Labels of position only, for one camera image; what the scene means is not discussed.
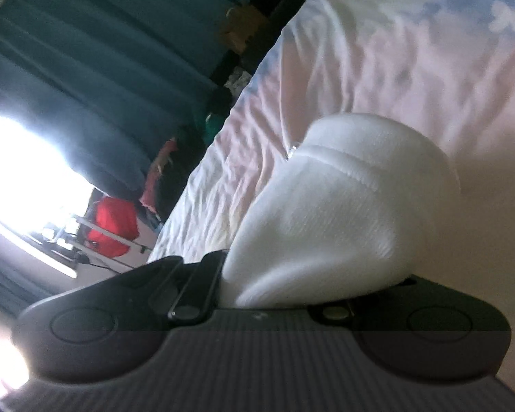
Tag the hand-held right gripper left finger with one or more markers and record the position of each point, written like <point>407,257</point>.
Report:
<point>197,283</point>

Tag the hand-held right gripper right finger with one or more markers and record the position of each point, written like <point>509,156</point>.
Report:
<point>371,304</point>

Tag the white knit garment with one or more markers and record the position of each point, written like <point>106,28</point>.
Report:
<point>347,214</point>

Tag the pink and red clothes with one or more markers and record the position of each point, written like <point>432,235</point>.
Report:
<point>156,176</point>

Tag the red bag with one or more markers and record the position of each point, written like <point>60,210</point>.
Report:
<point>110,227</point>

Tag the green cloth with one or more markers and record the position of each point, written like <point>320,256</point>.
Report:
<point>212,126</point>

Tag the teal curtain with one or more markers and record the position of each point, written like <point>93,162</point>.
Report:
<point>98,68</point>

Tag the pastel butterfly print bed sheet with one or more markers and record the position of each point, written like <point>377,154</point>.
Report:
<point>369,64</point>

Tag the brown cardboard box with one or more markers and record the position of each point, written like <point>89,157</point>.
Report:
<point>243,28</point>

